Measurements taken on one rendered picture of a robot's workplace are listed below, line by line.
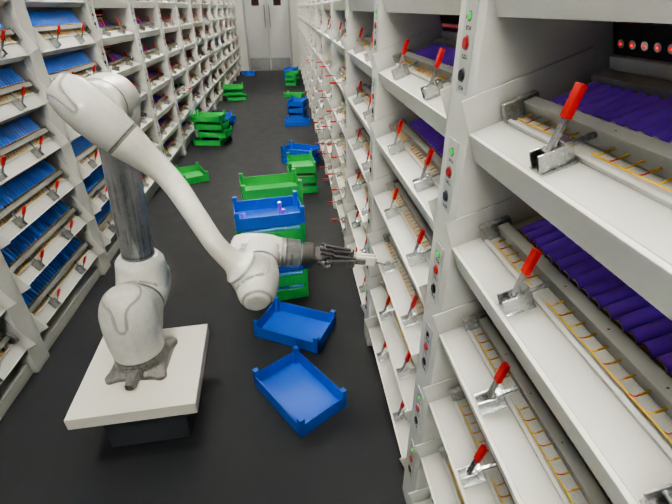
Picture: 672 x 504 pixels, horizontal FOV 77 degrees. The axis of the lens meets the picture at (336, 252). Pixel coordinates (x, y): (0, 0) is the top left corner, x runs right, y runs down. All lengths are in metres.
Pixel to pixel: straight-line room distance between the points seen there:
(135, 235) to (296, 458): 0.86
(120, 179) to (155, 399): 0.65
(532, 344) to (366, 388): 1.14
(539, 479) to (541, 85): 0.54
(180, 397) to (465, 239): 0.96
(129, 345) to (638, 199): 1.26
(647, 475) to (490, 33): 0.52
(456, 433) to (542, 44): 0.69
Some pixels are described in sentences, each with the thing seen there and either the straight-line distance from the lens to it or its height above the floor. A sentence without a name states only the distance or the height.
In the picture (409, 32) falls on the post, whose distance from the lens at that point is 1.35.
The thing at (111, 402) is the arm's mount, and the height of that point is 0.24.
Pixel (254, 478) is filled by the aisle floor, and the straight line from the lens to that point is 1.46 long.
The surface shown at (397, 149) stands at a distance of 1.20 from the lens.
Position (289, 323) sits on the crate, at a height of 0.00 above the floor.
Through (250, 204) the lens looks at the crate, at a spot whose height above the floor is 0.43.
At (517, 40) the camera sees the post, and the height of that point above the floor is 1.19.
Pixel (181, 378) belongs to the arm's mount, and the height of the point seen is 0.24.
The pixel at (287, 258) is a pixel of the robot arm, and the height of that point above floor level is 0.58.
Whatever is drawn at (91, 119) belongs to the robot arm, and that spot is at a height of 1.01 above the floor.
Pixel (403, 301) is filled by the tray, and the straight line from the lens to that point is 1.23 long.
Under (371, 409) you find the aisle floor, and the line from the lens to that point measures 1.59.
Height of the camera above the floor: 1.23
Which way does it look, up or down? 30 degrees down
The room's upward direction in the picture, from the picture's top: 1 degrees counter-clockwise
